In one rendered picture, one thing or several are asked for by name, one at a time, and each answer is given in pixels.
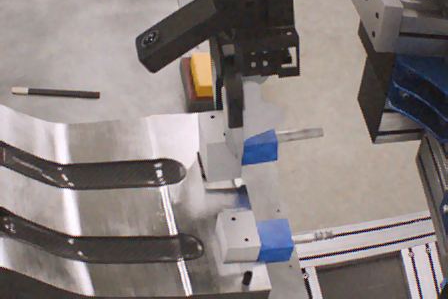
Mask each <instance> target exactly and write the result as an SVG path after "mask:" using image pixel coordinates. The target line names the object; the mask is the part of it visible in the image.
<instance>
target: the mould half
mask: <svg viewBox="0 0 448 299"><path fill-rule="evenodd" d="M0 140H3V141H5V142H6V143H8V144H10V145H12V146H14V147H16V148H19V149H22V150H24V151H26V152H29V153H31V154H34V155H36V156H39V157H41V158H44V159H48V160H52V161H56V162H62V163H68V164H76V163H88V162H93V163H99V162H109V161H118V160H127V161H129V160H143V159H156V158H159V157H167V158H172V159H175V160H177V161H179V162H180V163H182V164H183V166H185V167H186V171H187V174H186V177H185V178H184V179H183V180H182V181H181V182H179V183H176V184H172V185H164V186H162V187H154V188H152V187H140V188H128V189H127V188H118V189H109V190H108V189H99V190H91V189H88V190H75V189H60V188H58V187H55V186H51V185H47V184H44V183H42V182H39V181H36V180H33V179H31V178H29V177H26V176H24V175H22V174H19V173H17V172H15V171H13V170H11V169H8V168H5V167H3V166H0V205H1V206H2V207H4V208H6V209H8V210H9V211H11V212H13V213H15V214H16V215H18V216H20V217H23V218H25V219H28V220H31V221H33V222H36V223H38V224H40V225H42V226H45V227H48V228H51V229H55V230H57V231H59V232H62V233H68V234H71V235H81V236H91V237H93V236H100V237H103V236H110V237H113V236H121V237H122V236H131V235H132V236H140V235H146V236H152V235H164V236H166V235H173V234H175V233H182V234H186V235H190V236H193V237H197V238H199V239H200V240H201V241H202V243H203V244H204V247H205V251H204V253H203V254H202V256H201V257H199V258H198V259H197V258H196V259H193V260H191V261H180V262H177V263H167V262H164V263H145V264H142V263H137V264H131V263H128V264H122V263H120V264H113V263H111V264H104V263H102V264H97V263H92V264H89V263H81V262H78V261H71V260H69V259H66V258H61V257H58V256H56V255H54V254H51V253H48V252H45V251H42V250H40V249H39V248H36V247H34V246H31V245H28V244H25V243H23V242H22V241H19V240H17V239H13V238H10V237H8V236H6V235H2V234H0V299H268V297H269V294H270V291H271V286H270V279H269V276H268V273H267V270H266V269H267V266H266V263H265V260H264V259H258V260H259V262H248V263H234V264H223V262H222V259H221V255H220V251H219V247H218V243H217V239H216V235H215V230H214V228H215V227H216V222H217V218H218V214H219V213H230V212H248V211H252V207H251V203H250V199H249V195H248V191H247V188H246V185H240V187H236V188H217V189H205V188H204V184H203V179H202V175H201V170H200V166H199V162H198V156H197V153H196V152H195V151H200V147H199V144H198V122H197V114H172V115H152V116H149V117H143V118H127V119H115V120H104V121H93V122H81V123H73V124H55V123H51V122H47V121H43V120H40V119H37V118H32V117H30V116H28V115H26V114H24V113H20V112H18V111H16V110H14V109H10V108H8V107H5V106H4V105H0ZM247 270H251V271H252V273H253V277H252V280H251V283H250V285H248V286H245V285H244V284H243V283H242V279H243V275H244V272H245V271H247Z"/></svg>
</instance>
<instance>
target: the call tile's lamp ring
mask: <svg viewBox="0 0 448 299"><path fill-rule="evenodd" d="M188 61H191V57H182V62H183V66H184V70H185V75H186V79H187V84H188V88H189V91H190V97H191V99H190V101H191V102H197V101H207V100H214V96H196V92H195V88H194V84H193V80H192V76H191V72H190V67H189V63H188Z"/></svg>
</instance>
